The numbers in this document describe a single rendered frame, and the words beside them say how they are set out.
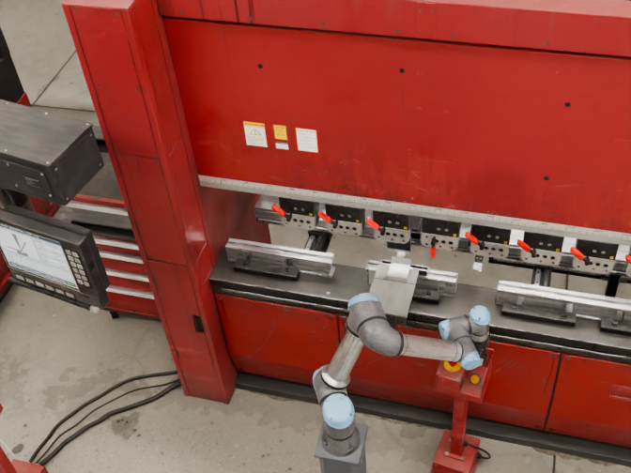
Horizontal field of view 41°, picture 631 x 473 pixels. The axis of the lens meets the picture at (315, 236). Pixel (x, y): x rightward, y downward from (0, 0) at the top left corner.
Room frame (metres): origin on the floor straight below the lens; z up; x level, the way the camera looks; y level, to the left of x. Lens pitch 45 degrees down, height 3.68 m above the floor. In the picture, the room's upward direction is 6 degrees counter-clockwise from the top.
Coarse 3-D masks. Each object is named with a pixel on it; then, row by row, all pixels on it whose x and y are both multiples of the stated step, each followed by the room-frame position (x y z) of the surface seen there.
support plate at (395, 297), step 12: (384, 276) 2.42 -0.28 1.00; (408, 276) 2.41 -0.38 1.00; (372, 288) 2.36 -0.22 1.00; (384, 288) 2.35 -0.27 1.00; (396, 288) 2.34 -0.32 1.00; (408, 288) 2.34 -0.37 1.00; (384, 300) 2.28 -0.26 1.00; (396, 300) 2.28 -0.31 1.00; (408, 300) 2.27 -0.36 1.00; (384, 312) 2.22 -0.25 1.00; (396, 312) 2.22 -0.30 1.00
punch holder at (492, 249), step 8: (472, 224) 2.34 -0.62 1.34; (472, 232) 2.34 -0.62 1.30; (480, 232) 2.33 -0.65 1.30; (488, 232) 2.32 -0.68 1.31; (496, 232) 2.31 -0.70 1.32; (504, 232) 2.30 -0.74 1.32; (480, 240) 2.33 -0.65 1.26; (488, 240) 2.32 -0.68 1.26; (496, 240) 2.31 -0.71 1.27; (504, 240) 2.29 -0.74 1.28; (472, 248) 2.33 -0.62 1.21; (488, 248) 2.31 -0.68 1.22; (496, 248) 2.30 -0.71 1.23; (504, 248) 2.29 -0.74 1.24; (488, 256) 2.31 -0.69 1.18; (496, 256) 2.30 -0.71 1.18; (504, 256) 2.29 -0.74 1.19
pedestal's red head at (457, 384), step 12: (444, 360) 2.11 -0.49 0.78; (444, 372) 2.05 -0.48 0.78; (456, 372) 2.05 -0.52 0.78; (468, 372) 2.08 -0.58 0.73; (480, 372) 2.07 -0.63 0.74; (444, 384) 2.03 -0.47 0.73; (456, 384) 2.01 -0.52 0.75; (468, 384) 2.03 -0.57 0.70; (480, 384) 2.02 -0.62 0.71; (456, 396) 2.00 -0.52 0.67; (468, 396) 1.98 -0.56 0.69; (480, 396) 1.97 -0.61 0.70
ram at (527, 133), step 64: (192, 64) 2.71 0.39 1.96; (256, 64) 2.62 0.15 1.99; (320, 64) 2.54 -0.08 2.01; (384, 64) 2.46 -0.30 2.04; (448, 64) 2.38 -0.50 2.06; (512, 64) 2.31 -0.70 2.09; (576, 64) 2.24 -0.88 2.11; (192, 128) 2.72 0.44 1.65; (320, 128) 2.54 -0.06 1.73; (384, 128) 2.46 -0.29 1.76; (448, 128) 2.38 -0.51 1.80; (512, 128) 2.30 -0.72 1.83; (576, 128) 2.23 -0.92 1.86; (256, 192) 2.65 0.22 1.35; (384, 192) 2.46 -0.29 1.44; (448, 192) 2.37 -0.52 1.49; (512, 192) 2.29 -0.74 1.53; (576, 192) 2.22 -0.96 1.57
